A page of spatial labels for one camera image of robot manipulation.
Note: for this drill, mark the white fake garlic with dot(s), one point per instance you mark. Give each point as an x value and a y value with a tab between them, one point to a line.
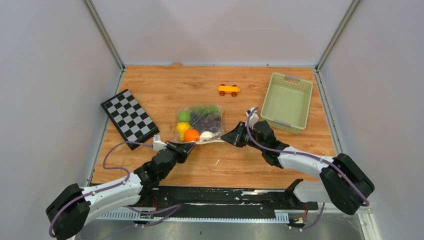
206	136

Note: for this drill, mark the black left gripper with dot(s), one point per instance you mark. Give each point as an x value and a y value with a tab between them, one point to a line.
185	148

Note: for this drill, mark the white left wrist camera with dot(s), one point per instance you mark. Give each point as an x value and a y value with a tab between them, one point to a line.
157	143

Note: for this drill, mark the fake orange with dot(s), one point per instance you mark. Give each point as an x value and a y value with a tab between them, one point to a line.
191	135

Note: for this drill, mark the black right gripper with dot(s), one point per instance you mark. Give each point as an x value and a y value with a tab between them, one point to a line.
234	137

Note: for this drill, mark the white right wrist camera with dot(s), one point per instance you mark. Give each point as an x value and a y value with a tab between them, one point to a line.
252	116

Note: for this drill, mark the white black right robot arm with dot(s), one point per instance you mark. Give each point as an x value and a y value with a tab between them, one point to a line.
342	181

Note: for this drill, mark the fake green lime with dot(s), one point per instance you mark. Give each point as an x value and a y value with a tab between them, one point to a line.
184	116

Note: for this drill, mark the yellow toy car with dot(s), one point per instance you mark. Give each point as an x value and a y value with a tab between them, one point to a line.
233	90

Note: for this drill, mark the clear zip top bag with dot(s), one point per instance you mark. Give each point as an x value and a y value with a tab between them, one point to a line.
218	135

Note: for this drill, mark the fake yellow lemon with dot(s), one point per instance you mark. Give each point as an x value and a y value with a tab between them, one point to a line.
181	128

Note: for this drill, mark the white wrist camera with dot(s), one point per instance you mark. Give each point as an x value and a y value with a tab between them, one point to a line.
252	116
157	143

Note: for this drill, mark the black white checkerboard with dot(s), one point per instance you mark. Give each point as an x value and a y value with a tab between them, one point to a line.
130	119

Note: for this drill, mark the green fake grapes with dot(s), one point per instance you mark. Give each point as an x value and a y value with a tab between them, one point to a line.
202	110

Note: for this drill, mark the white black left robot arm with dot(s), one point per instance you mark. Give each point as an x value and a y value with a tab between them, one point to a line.
76	206

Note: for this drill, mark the dark purple fake grapes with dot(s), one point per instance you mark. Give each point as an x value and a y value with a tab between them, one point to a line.
211	123

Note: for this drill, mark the pale green plastic basket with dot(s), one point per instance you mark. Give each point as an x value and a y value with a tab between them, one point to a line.
287	102

